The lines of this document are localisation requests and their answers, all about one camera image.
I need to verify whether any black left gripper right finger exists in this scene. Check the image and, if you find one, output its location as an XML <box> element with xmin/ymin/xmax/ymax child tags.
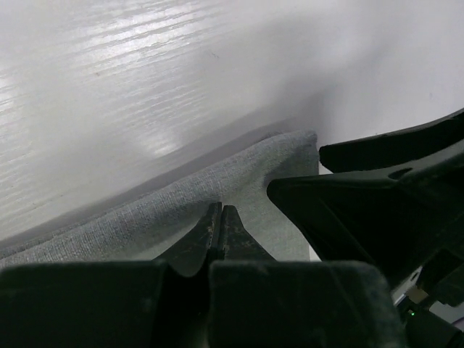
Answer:
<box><xmin>209</xmin><ymin>204</ymin><xmax>405</xmax><ymax>348</ymax></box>

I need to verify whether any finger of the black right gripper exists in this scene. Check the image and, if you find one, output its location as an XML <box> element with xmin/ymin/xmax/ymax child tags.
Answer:
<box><xmin>319</xmin><ymin>109</ymin><xmax>463</xmax><ymax>173</ymax></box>
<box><xmin>267</xmin><ymin>170</ymin><xmax>463</xmax><ymax>279</ymax></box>

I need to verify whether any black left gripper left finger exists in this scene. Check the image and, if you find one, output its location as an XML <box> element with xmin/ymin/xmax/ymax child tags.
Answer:
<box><xmin>1</xmin><ymin>203</ymin><xmax>222</xmax><ymax>347</ymax></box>

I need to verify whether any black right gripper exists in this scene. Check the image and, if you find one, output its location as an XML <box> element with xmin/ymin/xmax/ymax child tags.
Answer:
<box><xmin>395</xmin><ymin>232</ymin><xmax>463</xmax><ymax>347</ymax></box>

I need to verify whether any grey cloth napkin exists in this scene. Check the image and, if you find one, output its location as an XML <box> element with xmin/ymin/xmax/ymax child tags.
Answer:
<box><xmin>0</xmin><ymin>130</ymin><xmax>320</xmax><ymax>264</ymax></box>

